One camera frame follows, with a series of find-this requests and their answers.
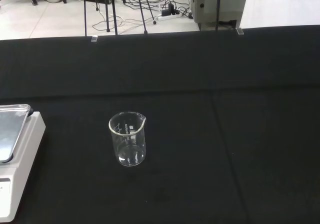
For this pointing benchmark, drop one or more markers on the white power strip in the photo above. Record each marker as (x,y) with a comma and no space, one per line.
(170,16)

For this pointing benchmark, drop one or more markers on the clear cloth clip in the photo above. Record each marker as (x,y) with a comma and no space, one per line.
(239,31)
(94,38)

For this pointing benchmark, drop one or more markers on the black upright pole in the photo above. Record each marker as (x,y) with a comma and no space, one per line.
(218,6)

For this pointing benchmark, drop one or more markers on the black tripod leg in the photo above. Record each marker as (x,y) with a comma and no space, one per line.
(114,16)
(142,11)
(85,19)
(107,14)

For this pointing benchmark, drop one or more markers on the grey metal cabinet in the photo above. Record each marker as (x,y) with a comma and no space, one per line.
(200,9)

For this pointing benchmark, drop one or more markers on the black bench cloth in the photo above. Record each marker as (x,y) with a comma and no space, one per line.
(200,134)

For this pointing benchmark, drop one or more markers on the white electronic balance steel pan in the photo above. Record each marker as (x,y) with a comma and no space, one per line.
(27,144)

